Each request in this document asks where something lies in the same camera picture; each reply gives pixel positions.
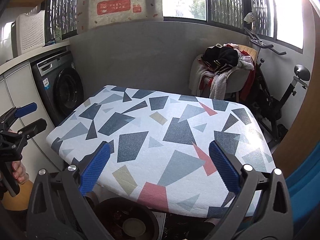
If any cream plastic jar lid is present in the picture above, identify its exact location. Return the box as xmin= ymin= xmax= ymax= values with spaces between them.
xmin=123 ymin=218 xmax=146 ymax=237

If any brown round trash bin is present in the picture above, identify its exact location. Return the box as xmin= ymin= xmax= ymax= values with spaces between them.
xmin=94 ymin=197 xmax=159 ymax=239

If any person's left hand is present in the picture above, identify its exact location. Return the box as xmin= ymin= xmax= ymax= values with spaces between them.
xmin=11 ymin=160 xmax=29 ymax=185

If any grey front-load washing machine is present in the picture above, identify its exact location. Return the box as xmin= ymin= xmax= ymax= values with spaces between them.
xmin=30 ymin=49 xmax=84 ymax=126

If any white perforated air purifier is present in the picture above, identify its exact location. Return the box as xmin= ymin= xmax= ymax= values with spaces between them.
xmin=11 ymin=10 xmax=46 ymax=57

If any black exercise bike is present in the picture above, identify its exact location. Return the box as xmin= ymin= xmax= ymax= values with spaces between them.
xmin=243 ymin=12 xmax=311 ymax=145

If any green bottle on counter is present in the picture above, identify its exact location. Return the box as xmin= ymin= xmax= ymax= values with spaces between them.
xmin=54 ymin=25 xmax=62 ymax=43

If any geometric patterned table cloth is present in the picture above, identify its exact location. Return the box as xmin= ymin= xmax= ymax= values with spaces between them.
xmin=47 ymin=85 xmax=275 ymax=218

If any chair piled with clothes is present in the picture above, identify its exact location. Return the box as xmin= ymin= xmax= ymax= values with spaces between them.
xmin=189 ymin=43 xmax=258 ymax=100

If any white red printed carton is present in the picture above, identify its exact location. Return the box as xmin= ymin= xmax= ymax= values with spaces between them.
xmin=76 ymin=0 xmax=163 ymax=34

